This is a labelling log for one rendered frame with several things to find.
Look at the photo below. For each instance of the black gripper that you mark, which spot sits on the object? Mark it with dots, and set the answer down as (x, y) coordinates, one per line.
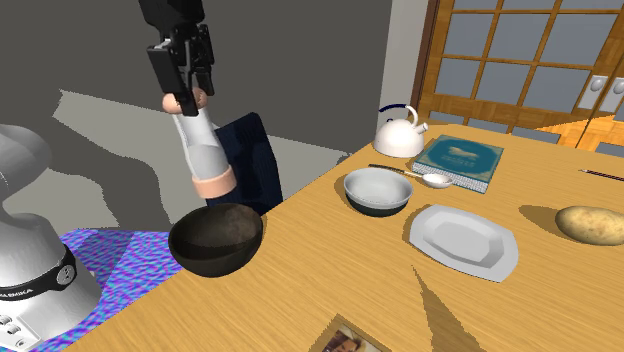
(170, 14)

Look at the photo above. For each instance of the dark brown bowl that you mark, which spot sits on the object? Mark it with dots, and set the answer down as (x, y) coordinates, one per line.
(214, 244)

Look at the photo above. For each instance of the purple patterned robot stand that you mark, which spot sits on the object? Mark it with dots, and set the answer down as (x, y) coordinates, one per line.
(126, 263)

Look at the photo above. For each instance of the wooden table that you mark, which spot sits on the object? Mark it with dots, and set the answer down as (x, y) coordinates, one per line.
(331, 287)

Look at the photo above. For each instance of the white kettle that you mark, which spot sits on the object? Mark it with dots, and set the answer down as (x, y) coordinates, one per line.
(397, 139)

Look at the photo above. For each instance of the wooden door with glass panes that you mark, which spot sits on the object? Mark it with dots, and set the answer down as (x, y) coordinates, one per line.
(531, 105)

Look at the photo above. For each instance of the framed photo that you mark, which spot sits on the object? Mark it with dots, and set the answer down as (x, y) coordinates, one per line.
(343, 341)

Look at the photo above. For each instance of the white bowl with dark outside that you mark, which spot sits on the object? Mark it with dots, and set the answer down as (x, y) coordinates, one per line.
(378, 187)

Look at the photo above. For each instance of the teal book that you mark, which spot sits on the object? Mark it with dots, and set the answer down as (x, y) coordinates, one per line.
(460, 158)

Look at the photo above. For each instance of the white angular plate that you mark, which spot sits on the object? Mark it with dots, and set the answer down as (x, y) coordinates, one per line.
(463, 241)

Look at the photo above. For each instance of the dark blue chair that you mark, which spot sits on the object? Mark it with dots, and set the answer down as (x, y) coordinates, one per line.
(256, 166)

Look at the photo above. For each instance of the brown potato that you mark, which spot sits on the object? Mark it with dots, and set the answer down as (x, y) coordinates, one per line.
(592, 225)

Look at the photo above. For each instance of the dark pencil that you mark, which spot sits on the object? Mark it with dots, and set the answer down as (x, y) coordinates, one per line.
(602, 174)

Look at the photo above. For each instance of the white bottle with pink ends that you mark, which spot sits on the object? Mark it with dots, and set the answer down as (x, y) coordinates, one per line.
(204, 151)

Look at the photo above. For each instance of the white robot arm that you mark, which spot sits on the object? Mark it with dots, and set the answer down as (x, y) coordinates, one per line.
(34, 253)

